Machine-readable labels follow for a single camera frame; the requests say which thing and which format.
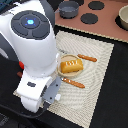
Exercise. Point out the knife with wooden handle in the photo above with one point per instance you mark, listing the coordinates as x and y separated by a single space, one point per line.
79 55

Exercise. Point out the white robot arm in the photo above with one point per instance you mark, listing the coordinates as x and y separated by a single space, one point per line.
27 36

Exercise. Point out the grey saucepan on stove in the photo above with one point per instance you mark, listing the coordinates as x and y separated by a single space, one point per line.
68 9

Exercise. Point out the white woven placemat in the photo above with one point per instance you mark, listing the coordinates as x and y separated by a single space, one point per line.
77 105

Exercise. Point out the round wooden plate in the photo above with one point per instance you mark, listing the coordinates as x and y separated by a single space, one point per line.
68 57

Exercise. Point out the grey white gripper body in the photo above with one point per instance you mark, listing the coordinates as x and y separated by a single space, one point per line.
35 91

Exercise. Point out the white toy fish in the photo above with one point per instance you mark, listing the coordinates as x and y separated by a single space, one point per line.
57 97

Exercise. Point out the red toy tomato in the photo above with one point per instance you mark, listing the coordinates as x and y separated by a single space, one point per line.
21 64

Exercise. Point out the fork with wooden handle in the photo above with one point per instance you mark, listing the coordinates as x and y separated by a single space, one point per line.
74 83

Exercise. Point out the beige bowl on stove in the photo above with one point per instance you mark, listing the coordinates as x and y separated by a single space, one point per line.
123 14

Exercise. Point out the yellow toy bread loaf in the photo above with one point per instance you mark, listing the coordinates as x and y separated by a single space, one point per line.
71 66

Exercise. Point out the brown toy sausage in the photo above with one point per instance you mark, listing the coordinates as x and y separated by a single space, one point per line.
20 74

